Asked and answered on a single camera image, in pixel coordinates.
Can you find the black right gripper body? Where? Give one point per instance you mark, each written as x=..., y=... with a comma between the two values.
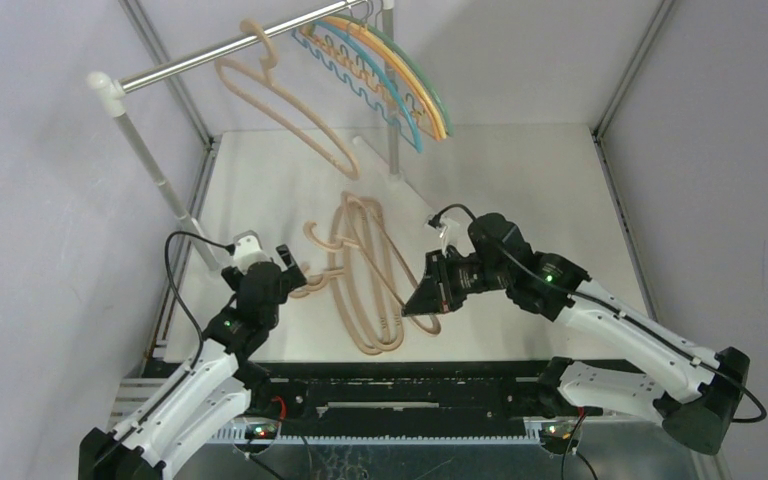
x=443, y=283

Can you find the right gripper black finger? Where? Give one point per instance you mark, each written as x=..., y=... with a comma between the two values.
x=421, y=308
x=425, y=290

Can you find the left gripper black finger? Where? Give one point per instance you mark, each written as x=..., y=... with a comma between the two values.
x=233, y=277
x=292, y=277

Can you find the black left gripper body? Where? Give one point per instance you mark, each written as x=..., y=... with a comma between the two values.
x=273, y=317

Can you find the blue wire hanger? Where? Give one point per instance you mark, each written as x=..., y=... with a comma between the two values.
x=352, y=64

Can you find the green wire hanger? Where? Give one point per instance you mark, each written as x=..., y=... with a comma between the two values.
x=430, y=114

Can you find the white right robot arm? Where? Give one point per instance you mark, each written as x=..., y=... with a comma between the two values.
x=690, y=391

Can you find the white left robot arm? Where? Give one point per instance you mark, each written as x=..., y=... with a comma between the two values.
x=212, y=386

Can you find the white rack foot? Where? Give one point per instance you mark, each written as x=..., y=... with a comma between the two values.
x=404, y=195

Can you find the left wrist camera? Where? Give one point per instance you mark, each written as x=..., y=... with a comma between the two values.
x=248, y=249

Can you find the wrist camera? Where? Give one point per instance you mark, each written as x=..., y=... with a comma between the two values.
x=448, y=229
x=248, y=249

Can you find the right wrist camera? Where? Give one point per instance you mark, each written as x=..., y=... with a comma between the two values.
x=448, y=229

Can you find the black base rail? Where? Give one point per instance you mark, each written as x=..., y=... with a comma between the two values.
x=422, y=401

